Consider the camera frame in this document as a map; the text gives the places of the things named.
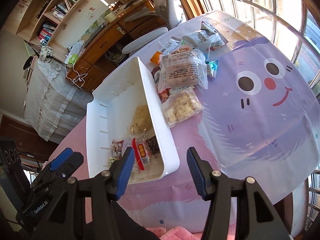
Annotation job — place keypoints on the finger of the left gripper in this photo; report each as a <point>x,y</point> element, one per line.
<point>46,177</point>
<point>60,159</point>

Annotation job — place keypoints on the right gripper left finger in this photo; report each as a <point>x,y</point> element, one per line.
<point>64,217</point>

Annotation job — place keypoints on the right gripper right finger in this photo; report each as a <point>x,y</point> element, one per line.
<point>256,217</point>

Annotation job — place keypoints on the clear bag of yellow chunks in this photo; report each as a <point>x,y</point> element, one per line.
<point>180,107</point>

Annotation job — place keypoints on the orange white snack bar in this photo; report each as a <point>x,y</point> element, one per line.
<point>156,58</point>

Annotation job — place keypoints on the large clear printed snack bag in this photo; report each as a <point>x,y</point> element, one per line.
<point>182,69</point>

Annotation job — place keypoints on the dark wooden door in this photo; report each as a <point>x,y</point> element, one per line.
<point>28,143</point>

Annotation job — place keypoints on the white lace covered furniture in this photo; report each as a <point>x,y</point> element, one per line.
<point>53,105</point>

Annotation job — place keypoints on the red white candy pack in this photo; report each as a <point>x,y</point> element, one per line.
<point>116,151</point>

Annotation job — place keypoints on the red labelled snack pack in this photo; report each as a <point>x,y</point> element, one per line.
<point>142,152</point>

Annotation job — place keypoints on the white plastic storage bin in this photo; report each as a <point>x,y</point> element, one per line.
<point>111,112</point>

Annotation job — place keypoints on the pink bed blanket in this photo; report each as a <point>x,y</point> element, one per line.
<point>176,233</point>

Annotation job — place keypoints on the round yellow rice cake pack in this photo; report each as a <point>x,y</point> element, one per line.
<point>141,121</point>

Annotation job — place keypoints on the dark brown snack pack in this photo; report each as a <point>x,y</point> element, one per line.
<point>153,145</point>

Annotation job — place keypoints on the green tissue pack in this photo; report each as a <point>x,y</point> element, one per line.
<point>71,59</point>

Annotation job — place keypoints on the wooden desk with drawers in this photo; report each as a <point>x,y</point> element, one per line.
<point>93,66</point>

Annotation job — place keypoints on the wooden bookshelf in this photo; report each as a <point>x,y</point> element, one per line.
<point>41,21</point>

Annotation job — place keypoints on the white mug on desk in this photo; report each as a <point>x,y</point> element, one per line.
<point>110,17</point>

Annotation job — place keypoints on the blue foil candy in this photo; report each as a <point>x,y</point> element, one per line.
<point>212,67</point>

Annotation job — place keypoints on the grey office chair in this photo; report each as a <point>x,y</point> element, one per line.
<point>150,22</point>

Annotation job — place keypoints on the white blue snack packet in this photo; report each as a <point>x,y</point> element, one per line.
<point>206,38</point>

